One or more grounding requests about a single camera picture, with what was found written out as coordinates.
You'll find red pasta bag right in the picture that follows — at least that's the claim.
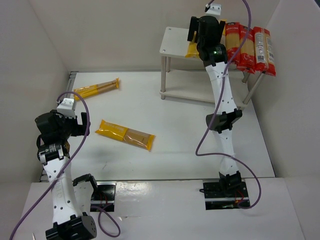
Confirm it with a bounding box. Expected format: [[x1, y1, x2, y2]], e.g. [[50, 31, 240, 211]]
[[253, 26, 276, 77]]

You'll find yellow pasta bag far left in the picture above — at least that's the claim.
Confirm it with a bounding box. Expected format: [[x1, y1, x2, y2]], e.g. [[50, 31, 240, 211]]
[[74, 78, 120, 99]]

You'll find red pasta bag middle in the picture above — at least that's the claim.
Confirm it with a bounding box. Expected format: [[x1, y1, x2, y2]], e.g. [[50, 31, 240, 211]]
[[236, 28, 255, 74]]

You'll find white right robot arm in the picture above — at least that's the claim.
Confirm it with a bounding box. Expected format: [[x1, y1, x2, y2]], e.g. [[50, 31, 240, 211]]
[[187, 15, 243, 196]]

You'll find red pasta bag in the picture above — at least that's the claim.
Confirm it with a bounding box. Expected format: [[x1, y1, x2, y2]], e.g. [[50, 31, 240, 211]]
[[236, 28, 255, 74], [223, 22, 240, 60], [253, 26, 276, 77]]

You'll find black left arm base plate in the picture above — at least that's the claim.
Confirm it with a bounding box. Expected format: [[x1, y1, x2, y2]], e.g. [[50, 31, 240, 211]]
[[90, 181, 116, 213]]

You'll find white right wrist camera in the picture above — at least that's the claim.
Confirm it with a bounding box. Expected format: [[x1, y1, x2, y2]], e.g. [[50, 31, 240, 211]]
[[205, 3, 222, 18]]

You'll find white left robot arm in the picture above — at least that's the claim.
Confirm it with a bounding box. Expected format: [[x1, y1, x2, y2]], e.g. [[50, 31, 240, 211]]
[[35, 110, 97, 240]]

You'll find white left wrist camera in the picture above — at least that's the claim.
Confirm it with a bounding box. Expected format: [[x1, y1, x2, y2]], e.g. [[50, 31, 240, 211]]
[[56, 98, 77, 119]]

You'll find red pasta bag left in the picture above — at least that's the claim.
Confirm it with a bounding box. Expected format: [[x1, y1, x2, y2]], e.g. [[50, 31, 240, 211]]
[[223, 22, 240, 60]]

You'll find white two-tier shelf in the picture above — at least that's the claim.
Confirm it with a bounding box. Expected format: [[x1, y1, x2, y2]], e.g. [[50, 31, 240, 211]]
[[159, 26, 263, 109]]

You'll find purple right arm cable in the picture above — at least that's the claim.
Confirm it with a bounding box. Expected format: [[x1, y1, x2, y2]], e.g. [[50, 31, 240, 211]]
[[194, 0, 263, 210]]

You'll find yellow pasta bag with barcode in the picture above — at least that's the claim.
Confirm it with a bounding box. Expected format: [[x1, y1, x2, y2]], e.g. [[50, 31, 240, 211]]
[[185, 31, 200, 59]]

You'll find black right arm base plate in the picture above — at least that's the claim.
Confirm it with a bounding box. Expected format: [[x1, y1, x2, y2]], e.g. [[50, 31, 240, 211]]
[[199, 181, 251, 211]]

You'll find yellow pasta bag centre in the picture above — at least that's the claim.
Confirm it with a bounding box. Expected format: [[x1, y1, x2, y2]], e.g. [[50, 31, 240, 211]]
[[95, 120, 155, 152]]

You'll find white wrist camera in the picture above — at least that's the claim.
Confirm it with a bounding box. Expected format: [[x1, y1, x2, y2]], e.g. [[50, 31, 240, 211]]
[[205, 3, 222, 18], [56, 98, 77, 119]]

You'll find yellow pasta bag on shelf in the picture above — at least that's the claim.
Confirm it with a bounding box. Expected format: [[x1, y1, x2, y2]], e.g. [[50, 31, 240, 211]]
[[220, 19, 227, 45]]

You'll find aluminium table edge rail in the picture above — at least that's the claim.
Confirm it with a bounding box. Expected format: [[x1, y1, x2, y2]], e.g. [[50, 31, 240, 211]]
[[66, 71, 78, 92]]

